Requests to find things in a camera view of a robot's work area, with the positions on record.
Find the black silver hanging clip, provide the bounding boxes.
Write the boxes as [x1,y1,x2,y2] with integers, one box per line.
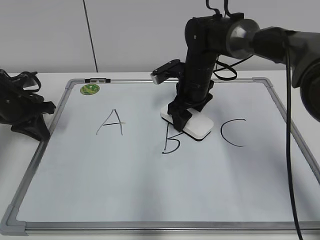
[84,78,111,84]

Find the black cables on left gripper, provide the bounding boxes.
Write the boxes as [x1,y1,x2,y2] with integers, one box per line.
[0,69,43,101]

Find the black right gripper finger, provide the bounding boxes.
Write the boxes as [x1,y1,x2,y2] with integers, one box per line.
[191,96,213,112]
[167,101,192,132]

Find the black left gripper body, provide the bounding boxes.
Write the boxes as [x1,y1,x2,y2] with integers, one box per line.
[0,69,56,141]

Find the round green sticker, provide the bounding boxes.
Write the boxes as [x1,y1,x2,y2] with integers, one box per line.
[80,83,100,96]

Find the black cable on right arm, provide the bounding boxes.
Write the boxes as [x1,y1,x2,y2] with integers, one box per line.
[205,0,305,240]

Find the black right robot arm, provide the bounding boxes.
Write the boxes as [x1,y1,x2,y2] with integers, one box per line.
[167,15,320,131]

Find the white rectangular board eraser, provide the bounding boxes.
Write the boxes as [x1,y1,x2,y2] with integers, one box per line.
[159,104,215,141]

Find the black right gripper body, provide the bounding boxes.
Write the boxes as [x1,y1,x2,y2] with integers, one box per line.
[173,76,214,109]

